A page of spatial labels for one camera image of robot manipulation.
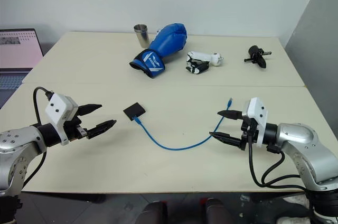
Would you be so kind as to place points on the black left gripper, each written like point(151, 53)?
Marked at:
point(74, 129)

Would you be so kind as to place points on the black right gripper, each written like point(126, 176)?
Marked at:
point(248, 131)

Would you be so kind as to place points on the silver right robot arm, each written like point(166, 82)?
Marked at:
point(303, 152)

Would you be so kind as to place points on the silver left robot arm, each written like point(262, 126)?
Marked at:
point(16, 144)

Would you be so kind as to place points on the small black adapter box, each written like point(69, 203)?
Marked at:
point(134, 111)

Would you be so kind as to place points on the white and black robotic hand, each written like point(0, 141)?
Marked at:
point(202, 61)

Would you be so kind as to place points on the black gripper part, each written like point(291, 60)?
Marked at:
point(257, 55)

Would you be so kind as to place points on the dark rounded shape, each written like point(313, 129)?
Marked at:
point(217, 211)
point(154, 212)

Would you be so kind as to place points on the stacked steel cups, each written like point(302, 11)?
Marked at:
point(141, 35)

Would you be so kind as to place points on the blue boxing glove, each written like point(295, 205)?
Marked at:
point(161, 47)

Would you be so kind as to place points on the laptop computer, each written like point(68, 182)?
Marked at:
point(16, 55)

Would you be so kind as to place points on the white shoe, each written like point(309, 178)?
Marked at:
point(293, 220)

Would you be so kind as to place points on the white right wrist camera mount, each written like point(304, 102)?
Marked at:
point(256, 118)

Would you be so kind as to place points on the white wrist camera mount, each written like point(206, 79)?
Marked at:
point(58, 110)
point(256, 118)

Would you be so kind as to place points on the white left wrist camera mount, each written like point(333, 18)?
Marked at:
point(58, 110)

